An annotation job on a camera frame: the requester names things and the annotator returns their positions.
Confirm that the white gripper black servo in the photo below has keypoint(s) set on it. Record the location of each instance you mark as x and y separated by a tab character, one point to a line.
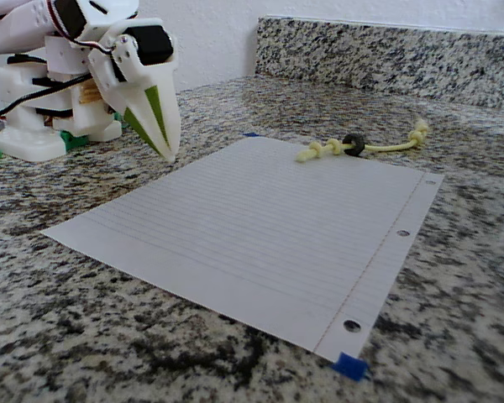
148	81

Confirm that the black hex nut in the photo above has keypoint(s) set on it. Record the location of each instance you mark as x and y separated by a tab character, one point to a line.
355	144

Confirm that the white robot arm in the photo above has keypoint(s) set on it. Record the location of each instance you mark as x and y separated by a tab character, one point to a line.
25	142

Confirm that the blue tape piece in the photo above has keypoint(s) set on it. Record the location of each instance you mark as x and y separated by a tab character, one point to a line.
350	366
250	135

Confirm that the lined white paper sheet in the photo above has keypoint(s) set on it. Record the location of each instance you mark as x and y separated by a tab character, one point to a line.
235	231

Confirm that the granite backsplash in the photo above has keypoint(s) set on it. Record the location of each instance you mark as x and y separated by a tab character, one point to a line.
382	59

